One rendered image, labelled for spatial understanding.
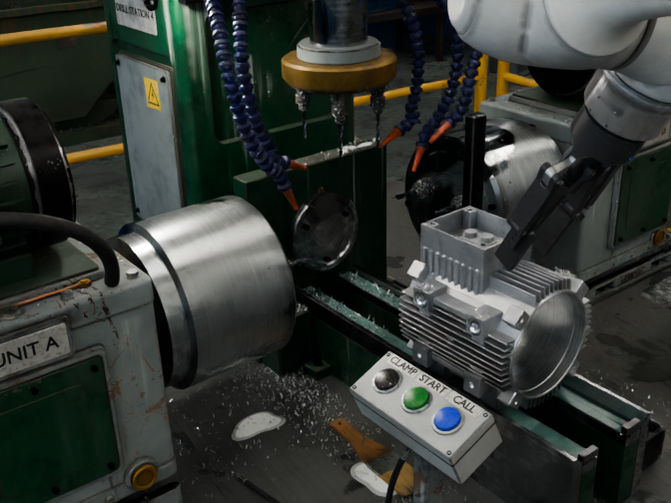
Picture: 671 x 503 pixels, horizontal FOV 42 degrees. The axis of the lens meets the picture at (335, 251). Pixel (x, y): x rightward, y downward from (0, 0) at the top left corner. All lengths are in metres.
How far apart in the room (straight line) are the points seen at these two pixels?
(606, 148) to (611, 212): 0.80
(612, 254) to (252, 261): 0.83
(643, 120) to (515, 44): 0.20
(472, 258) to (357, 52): 0.36
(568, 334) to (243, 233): 0.48
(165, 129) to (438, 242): 0.56
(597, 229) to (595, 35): 1.00
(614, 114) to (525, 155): 0.66
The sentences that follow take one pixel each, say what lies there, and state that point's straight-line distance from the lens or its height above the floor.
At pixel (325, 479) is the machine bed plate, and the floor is 0.80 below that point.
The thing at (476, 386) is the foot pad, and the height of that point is 0.97.
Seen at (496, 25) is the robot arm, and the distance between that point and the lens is 0.75.
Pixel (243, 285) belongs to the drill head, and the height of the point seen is 1.09.
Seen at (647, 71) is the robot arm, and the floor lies 1.44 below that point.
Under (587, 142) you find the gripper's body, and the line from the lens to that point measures 0.94.
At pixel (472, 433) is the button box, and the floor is 1.07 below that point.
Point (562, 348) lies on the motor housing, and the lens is 1.28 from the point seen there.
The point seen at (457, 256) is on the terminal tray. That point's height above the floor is 1.12.
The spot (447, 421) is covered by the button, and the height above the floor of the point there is 1.07.
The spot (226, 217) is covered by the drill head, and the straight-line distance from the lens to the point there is 1.24.
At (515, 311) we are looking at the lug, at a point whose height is 1.09.
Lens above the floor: 1.63
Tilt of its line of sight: 25 degrees down
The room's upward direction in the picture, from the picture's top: 2 degrees counter-clockwise
